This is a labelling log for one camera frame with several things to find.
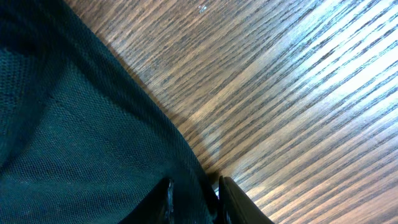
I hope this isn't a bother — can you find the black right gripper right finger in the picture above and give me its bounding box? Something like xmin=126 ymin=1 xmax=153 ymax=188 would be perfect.
xmin=217 ymin=176 xmax=274 ymax=224

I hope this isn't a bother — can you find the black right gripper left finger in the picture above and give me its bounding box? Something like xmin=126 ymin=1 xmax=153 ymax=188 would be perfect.
xmin=119 ymin=178 xmax=174 ymax=224

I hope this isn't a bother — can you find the black polo shirt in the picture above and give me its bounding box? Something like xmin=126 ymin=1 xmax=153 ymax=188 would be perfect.
xmin=1 ymin=1 xmax=217 ymax=223

